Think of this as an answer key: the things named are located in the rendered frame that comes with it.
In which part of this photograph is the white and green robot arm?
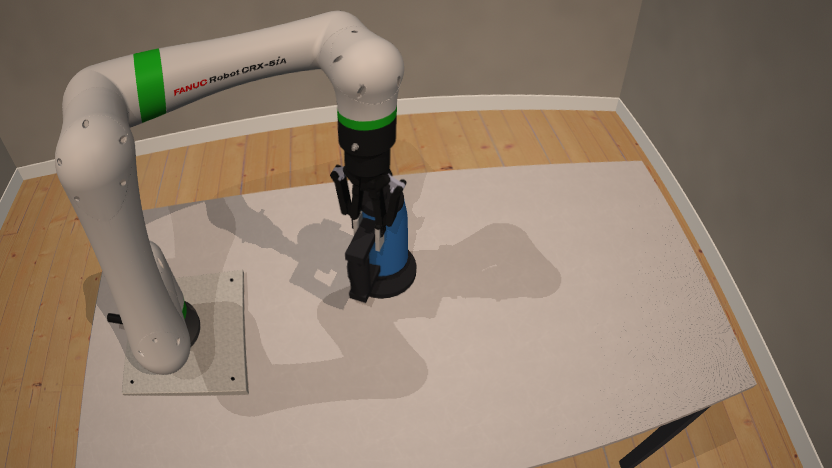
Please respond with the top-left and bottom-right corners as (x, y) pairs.
(55, 11), (404, 375)

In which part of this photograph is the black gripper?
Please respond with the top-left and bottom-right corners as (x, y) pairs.
(330, 149), (407, 252)

